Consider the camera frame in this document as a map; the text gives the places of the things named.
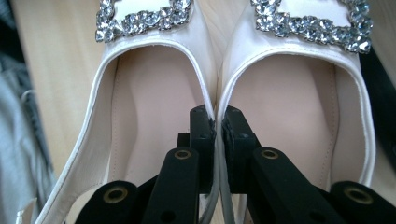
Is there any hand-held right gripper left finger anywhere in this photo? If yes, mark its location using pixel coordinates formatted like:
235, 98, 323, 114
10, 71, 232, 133
177, 105, 217, 194

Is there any white heeled shoe rhinestone buckle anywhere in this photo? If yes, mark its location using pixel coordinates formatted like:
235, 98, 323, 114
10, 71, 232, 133
34, 0, 220, 224
214, 0, 377, 224

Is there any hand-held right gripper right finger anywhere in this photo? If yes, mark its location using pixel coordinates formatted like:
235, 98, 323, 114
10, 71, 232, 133
221, 105, 263, 194

